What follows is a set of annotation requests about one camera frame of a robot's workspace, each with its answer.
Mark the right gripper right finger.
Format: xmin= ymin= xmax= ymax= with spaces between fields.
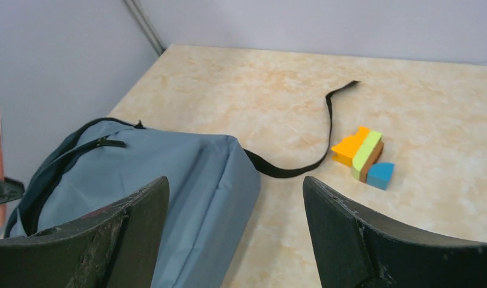
xmin=303 ymin=176 xmax=487 ymax=287

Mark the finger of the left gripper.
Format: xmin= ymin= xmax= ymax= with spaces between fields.
xmin=0 ymin=178 xmax=25 ymax=204

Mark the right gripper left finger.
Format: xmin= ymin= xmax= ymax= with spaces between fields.
xmin=0 ymin=177 xmax=169 ymax=287

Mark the blue student backpack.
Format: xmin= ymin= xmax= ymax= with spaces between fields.
xmin=4 ymin=80 xmax=360 ymax=288

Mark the coloured sticky note stack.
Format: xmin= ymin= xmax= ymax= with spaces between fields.
xmin=331 ymin=126 xmax=395 ymax=190

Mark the aluminium frame profile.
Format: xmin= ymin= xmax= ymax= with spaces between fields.
xmin=123 ymin=0 xmax=165 ymax=56

